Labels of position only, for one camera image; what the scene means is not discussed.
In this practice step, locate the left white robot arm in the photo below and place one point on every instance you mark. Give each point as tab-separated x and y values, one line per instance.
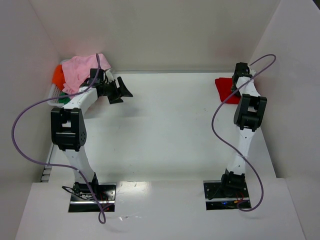
68	130

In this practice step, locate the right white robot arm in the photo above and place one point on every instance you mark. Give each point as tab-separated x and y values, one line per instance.
248	118

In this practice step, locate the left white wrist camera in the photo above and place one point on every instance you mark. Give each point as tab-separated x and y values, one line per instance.
103	77

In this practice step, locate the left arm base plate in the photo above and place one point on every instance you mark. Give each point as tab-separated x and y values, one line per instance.
82	200

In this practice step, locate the red t shirt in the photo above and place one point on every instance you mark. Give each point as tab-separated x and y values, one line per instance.
223	85

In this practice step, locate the pink t shirt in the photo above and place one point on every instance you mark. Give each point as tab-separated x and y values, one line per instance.
76	71

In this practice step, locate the green t shirt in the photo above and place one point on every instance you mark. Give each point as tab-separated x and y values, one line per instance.
64	98

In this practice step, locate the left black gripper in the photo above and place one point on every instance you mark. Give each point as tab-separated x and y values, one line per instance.
114	89

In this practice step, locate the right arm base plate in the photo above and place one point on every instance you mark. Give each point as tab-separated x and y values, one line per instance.
216	200

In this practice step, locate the white plastic basket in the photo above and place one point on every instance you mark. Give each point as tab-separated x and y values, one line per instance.
54	92

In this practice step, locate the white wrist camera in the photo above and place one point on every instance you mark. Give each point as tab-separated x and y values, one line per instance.
103	77
243	70

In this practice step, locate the orange t shirt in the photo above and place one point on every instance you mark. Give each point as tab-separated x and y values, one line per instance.
58	77

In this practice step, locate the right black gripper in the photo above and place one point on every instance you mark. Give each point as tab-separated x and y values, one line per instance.
236	85

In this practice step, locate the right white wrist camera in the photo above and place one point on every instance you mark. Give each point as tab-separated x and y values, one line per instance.
243	70

